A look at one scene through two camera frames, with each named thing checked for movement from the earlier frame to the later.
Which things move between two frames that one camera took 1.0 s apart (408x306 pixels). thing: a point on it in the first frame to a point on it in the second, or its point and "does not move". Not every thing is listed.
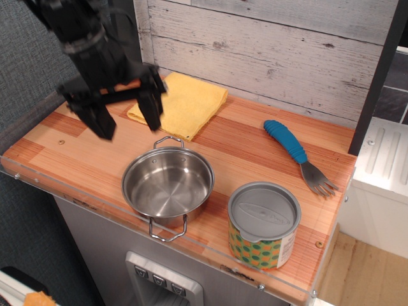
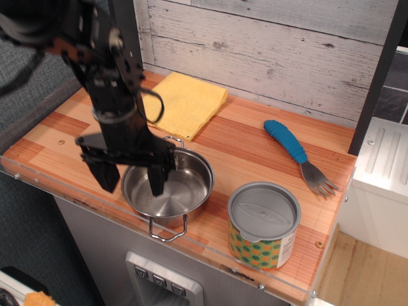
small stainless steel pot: x=166 y=184 does not move
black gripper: x=106 y=74 to x=122 y=139
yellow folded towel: x=187 y=104 does not move
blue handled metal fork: x=319 y=183 does not move
